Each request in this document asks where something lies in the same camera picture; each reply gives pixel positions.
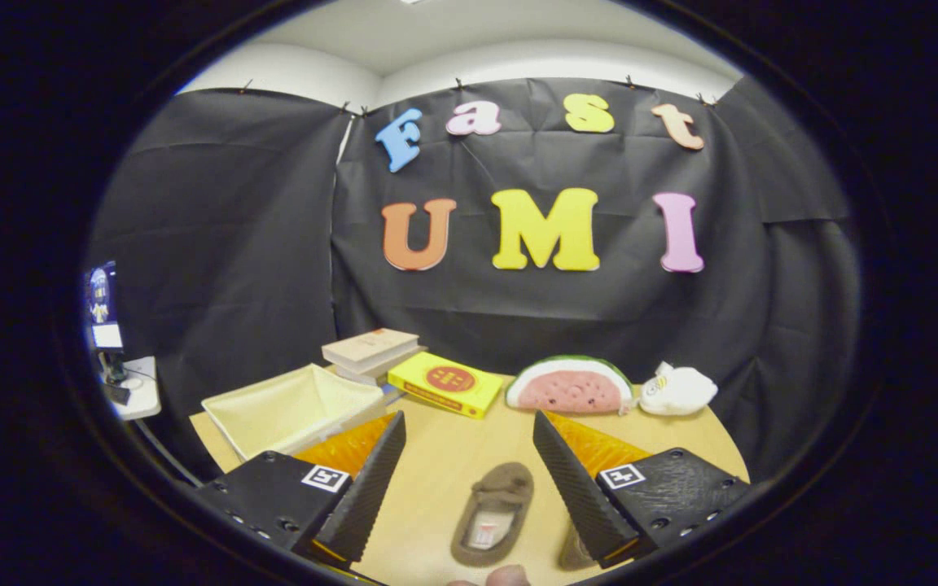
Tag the beige book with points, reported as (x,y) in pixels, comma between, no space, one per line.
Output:
(367,343)

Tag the computer monitor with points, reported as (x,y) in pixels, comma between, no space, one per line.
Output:
(103,305)

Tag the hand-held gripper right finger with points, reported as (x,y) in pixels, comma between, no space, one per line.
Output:
(575,488)

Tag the yellow book with red circle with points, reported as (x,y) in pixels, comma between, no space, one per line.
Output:
(444,382)

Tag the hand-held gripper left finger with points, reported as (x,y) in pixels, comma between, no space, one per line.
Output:
(367,488)

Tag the watermelon slice plush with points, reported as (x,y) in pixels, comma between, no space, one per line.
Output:
(571,389)

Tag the white plush toy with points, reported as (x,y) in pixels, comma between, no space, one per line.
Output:
(681,391)

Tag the black backdrop cloth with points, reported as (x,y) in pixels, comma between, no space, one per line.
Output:
(233,244)

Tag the grey book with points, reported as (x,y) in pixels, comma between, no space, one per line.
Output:
(379,368)

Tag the brown fuzzy shoe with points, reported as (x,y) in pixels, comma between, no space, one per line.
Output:
(501,488)
(573,555)

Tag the blue book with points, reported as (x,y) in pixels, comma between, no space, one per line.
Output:
(392,395)

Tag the beige fabric storage box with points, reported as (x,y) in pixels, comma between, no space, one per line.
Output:
(290,411)

